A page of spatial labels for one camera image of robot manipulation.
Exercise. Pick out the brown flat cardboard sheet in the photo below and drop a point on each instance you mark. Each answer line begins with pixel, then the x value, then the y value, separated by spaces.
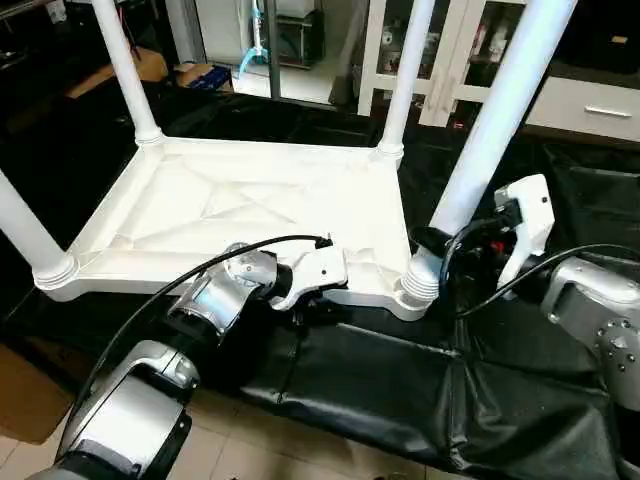
pixel 30 395

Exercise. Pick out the white drawer unit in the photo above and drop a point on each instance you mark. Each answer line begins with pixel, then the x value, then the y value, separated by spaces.
pixel 590 105

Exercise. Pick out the grey metal pole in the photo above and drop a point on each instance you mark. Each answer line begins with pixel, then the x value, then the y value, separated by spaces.
pixel 271 50

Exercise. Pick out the black tv cabinet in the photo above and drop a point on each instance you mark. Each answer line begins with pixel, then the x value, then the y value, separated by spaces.
pixel 610 35

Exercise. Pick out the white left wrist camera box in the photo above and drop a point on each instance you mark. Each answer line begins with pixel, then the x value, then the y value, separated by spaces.
pixel 318 270

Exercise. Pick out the white appliance cabinet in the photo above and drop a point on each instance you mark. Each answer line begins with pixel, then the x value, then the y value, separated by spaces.
pixel 220 25

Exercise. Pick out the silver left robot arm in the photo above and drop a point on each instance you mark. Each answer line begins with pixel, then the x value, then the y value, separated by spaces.
pixel 200 300

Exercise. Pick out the black work mat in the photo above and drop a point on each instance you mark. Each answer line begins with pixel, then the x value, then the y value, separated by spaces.
pixel 400 390

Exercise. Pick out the light blue mop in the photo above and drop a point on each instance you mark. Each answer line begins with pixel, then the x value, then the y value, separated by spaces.
pixel 256 45

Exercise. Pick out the white plastic table leg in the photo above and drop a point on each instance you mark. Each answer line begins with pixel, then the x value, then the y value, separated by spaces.
pixel 405 80
pixel 30 235
pixel 130 70
pixel 500 110

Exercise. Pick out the brown cardboard box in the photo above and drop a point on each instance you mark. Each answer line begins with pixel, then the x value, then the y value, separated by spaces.
pixel 205 75

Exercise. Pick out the white glass door cabinet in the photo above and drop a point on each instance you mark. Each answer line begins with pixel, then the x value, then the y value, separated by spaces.
pixel 368 50

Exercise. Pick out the white plastic table top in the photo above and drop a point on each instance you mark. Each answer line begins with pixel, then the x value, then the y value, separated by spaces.
pixel 230 200

